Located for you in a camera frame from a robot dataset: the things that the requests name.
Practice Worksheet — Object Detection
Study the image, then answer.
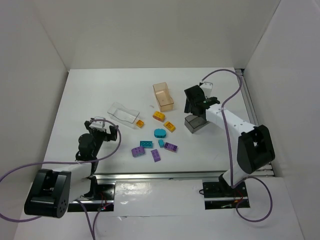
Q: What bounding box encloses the teal rounded lego brick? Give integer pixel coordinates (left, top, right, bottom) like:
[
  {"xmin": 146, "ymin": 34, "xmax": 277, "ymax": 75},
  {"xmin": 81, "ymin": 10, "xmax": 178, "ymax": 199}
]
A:
[{"xmin": 153, "ymin": 128, "xmax": 167, "ymax": 139}]

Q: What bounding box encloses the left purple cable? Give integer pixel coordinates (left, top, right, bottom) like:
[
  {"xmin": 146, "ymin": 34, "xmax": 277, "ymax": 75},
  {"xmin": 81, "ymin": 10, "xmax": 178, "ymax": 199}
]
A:
[{"xmin": 0, "ymin": 119, "xmax": 123, "ymax": 240}]

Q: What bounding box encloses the aluminium side rail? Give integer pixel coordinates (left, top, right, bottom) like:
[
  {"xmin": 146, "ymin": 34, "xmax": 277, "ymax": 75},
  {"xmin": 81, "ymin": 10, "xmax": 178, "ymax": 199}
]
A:
[{"xmin": 235, "ymin": 69, "xmax": 275, "ymax": 175}]

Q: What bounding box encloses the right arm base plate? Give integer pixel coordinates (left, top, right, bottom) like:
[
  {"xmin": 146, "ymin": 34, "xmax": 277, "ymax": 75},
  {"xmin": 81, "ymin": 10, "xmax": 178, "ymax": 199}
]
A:
[{"xmin": 198, "ymin": 181, "xmax": 250, "ymax": 210}]

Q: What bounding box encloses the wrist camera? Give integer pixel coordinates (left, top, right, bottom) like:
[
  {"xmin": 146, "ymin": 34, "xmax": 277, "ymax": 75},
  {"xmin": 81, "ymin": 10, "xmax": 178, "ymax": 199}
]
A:
[
  {"xmin": 89, "ymin": 116, "xmax": 106, "ymax": 132},
  {"xmin": 199, "ymin": 81, "xmax": 213, "ymax": 99}
]

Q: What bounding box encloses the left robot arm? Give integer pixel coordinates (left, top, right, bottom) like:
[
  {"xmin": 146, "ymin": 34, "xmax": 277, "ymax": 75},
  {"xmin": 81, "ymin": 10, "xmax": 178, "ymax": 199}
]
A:
[{"xmin": 23, "ymin": 118, "xmax": 121, "ymax": 219}]

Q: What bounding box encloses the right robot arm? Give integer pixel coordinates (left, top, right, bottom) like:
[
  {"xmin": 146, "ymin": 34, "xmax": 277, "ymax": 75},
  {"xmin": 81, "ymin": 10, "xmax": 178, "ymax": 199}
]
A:
[{"xmin": 184, "ymin": 85, "xmax": 275, "ymax": 192}]

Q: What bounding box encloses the purple rounded lego brick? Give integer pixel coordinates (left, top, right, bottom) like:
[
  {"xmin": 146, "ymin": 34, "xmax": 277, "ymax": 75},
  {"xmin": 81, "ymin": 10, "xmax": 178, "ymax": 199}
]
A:
[{"xmin": 131, "ymin": 146, "xmax": 145, "ymax": 158}]

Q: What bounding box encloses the purple studded lego brick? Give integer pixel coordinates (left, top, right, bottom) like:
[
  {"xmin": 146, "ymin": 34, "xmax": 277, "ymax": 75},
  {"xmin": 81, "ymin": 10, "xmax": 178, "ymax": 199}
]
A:
[{"xmin": 164, "ymin": 142, "xmax": 178, "ymax": 153}]

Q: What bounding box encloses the orange transparent container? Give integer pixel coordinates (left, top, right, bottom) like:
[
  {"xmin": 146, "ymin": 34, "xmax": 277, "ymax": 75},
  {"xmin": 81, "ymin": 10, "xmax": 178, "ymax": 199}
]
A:
[{"xmin": 153, "ymin": 82, "xmax": 174, "ymax": 112}]

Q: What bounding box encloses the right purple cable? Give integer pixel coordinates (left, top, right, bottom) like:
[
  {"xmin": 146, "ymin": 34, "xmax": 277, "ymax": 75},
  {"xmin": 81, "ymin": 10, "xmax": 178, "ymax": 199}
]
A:
[{"xmin": 201, "ymin": 69, "xmax": 273, "ymax": 223}]

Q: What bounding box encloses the teal rectangular lego brick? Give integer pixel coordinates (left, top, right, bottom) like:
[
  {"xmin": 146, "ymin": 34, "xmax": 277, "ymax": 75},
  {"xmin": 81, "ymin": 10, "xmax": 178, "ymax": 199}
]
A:
[{"xmin": 139, "ymin": 140, "xmax": 153, "ymax": 149}]

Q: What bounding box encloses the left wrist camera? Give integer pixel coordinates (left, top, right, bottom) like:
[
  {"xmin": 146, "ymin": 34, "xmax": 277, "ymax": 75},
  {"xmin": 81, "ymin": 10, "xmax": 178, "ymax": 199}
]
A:
[{"xmin": 89, "ymin": 116, "xmax": 106, "ymax": 132}]

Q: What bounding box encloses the yellow lego brick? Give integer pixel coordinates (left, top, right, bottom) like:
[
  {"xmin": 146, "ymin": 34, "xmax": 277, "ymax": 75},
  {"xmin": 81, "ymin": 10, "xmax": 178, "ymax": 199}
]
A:
[
  {"xmin": 163, "ymin": 121, "xmax": 176, "ymax": 133},
  {"xmin": 152, "ymin": 111, "xmax": 166, "ymax": 122}
]

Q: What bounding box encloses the aluminium front rail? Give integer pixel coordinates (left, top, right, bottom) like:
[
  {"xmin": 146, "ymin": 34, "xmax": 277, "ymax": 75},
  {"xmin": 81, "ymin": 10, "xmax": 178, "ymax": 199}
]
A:
[{"xmin": 95, "ymin": 171, "xmax": 223, "ymax": 181}]

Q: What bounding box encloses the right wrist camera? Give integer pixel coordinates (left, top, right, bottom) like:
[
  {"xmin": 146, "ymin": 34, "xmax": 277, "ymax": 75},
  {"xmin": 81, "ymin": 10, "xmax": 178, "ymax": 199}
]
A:
[{"xmin": 199, "ymin": 81, "xmax": 213, "ymax": 99}]

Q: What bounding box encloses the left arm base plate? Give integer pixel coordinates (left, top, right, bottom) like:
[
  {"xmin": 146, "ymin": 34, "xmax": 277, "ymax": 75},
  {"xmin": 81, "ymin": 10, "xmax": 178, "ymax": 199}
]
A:
[{"xmin": 77, "ymin": 183, "xmax": 116, "ymax": 212}]

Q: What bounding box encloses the yellow lego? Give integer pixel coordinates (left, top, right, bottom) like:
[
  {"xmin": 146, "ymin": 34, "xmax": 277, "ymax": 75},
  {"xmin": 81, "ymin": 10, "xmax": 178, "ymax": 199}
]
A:
[{"xmin": 135, "ymin": 119, "xmax": 144, "ymax": 128}]

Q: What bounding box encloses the purple cable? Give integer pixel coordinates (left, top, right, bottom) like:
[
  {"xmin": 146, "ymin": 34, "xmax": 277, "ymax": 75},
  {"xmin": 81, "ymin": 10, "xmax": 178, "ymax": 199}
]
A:
[
  {"xmin": 201, "ymin": 69, "xmax": 273, "ymax": 223},
  {"xmin": 0, "ymin": 119, "xmax": 123, "ymax": 240}
]

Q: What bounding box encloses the clear plastic container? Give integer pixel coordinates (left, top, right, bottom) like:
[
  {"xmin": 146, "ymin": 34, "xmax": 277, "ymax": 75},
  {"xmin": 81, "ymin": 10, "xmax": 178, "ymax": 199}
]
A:
[{"xmin": 107, "ymin": 102, "xmax": 140, "ymax": 129}]

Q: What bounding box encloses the grey transparent container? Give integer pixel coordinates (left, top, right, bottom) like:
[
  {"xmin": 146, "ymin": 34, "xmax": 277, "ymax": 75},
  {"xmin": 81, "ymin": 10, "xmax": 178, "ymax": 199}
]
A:
[{"xmin": 184, "ymin": 114, "xmax": 210, "ymax": 134}]

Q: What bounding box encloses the small teal lego cube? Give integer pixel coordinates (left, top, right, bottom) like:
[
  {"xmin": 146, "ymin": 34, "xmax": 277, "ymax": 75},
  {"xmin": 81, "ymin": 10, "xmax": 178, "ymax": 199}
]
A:
[{"xmin": 158, "ymin": 139, "xmax": 165, "ymax": 148}]

